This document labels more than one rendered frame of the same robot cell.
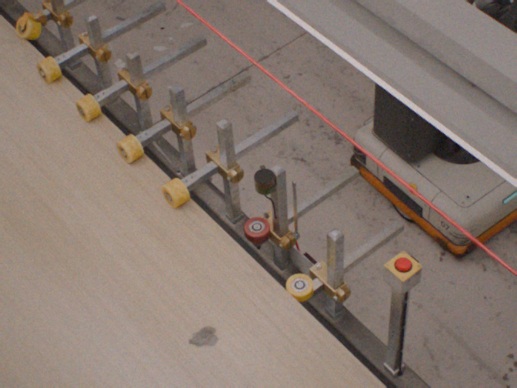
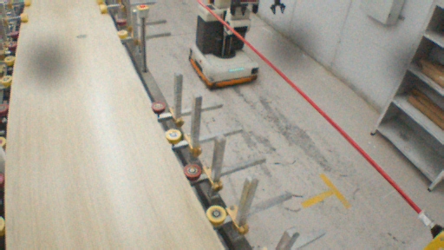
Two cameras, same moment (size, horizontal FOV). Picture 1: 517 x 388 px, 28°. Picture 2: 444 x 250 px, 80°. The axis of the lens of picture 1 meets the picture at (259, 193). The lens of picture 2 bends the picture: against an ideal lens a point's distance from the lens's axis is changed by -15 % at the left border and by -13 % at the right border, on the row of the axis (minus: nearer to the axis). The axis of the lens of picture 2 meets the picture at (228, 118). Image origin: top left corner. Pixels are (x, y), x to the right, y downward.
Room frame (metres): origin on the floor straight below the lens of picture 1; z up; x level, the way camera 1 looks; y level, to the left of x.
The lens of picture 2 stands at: (-0.39, -1.13, 2.00)
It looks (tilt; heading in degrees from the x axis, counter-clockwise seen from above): 40 degrees down; 2
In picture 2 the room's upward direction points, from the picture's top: 9 degrees clockwise
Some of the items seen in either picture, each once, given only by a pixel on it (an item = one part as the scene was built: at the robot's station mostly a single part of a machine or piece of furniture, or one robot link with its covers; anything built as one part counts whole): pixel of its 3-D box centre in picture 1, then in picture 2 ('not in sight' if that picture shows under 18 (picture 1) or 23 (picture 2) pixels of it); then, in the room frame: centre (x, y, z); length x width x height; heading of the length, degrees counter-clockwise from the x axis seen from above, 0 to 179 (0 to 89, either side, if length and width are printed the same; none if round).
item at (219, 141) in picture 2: not in sight; (215, 174); (0.53, -1.08, 0.88); 0.04 x 0.04 x 0.48; 36
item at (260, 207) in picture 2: not in sight; (252, 210); (0.41, -1.28, 0.80); 0.43 x 0.03 x 0.04; 126
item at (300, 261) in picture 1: (294, 255); not in sight; (1.94, -0.10, 0.75); 0.26 x 0.01 x 0.10; 36
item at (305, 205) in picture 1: (305, 205); (143, 23); (2.06, -0.15, 0.84); 0.43 x 0.03 x 0.04; 126
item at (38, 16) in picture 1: (31, 21); not in sight; (2.94, 0.78, 0.95); 0.10 x 0.04 x 0.10; 126
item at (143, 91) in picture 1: (135, 83); not in sight; (2.58, 0.39, 0.95); 0.14 x 0.06 x 0.05; 36
